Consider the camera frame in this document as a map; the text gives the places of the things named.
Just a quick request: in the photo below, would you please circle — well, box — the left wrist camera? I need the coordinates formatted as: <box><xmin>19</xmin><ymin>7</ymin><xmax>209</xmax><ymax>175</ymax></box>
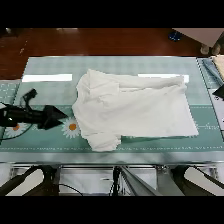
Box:
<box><xmin>21</xmin><ymin>87</ymin><xmax>38</xmax><ymax>105</ymax></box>

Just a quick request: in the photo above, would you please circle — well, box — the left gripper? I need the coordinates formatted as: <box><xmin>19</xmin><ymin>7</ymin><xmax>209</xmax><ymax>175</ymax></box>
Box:
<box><xmin>31</xmin><ymin>104</ymin><xmax>52</xmax><ymax>131</ymax></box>

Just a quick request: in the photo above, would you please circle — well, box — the white T-shirt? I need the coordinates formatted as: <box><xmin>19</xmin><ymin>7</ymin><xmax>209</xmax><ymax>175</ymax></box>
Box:
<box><xmin>71</xmin><ymin>68</ymin><xmax>200</xmax><ymax>153</ymax></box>

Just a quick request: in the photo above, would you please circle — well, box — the beige garment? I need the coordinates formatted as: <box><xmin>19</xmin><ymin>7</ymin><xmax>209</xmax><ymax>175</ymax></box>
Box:
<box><xmin>212</xmin><ymin>54</ymin><xmax>224</xmax><ymax>80</ymax></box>

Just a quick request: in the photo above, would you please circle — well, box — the blue garment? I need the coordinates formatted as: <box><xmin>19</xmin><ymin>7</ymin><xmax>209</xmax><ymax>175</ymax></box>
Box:
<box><xmin>201</xmin><ymin>57</ymin><xmax>224</xmax><ymax>86</ymax></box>

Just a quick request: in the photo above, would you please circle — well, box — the silver frame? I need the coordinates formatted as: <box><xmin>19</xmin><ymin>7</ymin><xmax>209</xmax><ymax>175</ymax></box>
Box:
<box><xmin>0</xmin><ymin>161</ymin><xmax>224</xmax><ymax>197</ymax></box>

